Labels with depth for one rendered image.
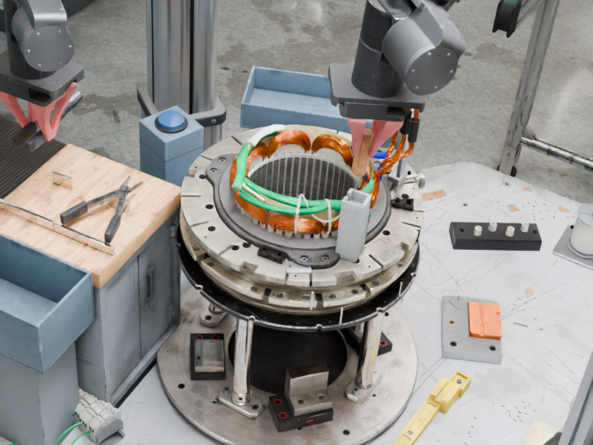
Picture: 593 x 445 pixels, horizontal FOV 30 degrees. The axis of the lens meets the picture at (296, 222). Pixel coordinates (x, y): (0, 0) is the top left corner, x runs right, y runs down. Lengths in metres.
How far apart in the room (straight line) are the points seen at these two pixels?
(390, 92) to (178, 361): 0.61
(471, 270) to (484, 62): 2.09
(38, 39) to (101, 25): 2.69
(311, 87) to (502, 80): 2.10
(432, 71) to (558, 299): 0.81
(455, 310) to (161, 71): 0.61
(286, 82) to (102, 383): 0.56
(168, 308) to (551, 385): 0.58
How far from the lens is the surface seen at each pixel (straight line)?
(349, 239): 1.35
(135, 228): 1.45
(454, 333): 1.73
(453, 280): 1.84
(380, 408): 1.60
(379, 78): 1.18
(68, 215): 1.43
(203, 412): 1.57
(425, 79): 1.11
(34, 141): 1.39
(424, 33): 1.11
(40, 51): 1.24
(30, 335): 1.35
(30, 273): 1.46
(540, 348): 1.77
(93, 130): 3.42
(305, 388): 1.55
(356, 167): 1.28
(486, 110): 3.65
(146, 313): 1.58
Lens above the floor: 2.02
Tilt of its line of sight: 41 degrees down
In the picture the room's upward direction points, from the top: 5 degrees clockwise
